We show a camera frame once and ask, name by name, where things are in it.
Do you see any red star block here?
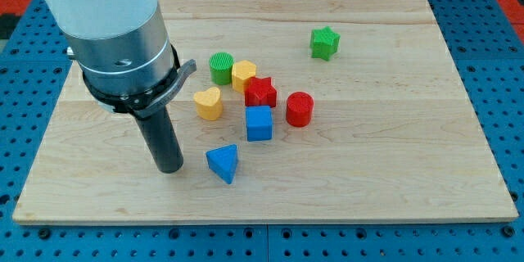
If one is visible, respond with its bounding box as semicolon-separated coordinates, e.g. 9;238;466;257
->
245;77;278;108

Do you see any blue triangle block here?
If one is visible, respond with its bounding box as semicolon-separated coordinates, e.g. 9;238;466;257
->
206;144;238;184

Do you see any yellow heart block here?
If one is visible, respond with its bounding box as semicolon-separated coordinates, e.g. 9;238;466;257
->
193;87;223;121

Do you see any green cylinder block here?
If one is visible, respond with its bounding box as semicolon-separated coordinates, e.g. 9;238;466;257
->
209;52;234;85

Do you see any red cylinder block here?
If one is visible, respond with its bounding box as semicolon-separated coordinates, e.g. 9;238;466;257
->
286;92;314;127

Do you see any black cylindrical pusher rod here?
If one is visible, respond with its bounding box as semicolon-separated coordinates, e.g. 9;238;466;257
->
135;106;183;174

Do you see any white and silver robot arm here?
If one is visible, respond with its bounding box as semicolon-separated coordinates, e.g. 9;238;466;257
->
45;0;197;174

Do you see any blue cube block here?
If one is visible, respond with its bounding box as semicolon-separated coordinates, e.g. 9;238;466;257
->
246;106;273;142

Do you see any black clamp ring mount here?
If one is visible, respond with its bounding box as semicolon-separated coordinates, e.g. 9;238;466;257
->
67;43;197;119

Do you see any wooden board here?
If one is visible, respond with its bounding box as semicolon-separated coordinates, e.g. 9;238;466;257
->
12;0;518;225

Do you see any yellow hexagon block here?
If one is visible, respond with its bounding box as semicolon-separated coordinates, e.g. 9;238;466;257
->
232;60;257;93

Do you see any green star block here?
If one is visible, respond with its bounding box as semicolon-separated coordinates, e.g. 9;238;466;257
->
309;26;341;61

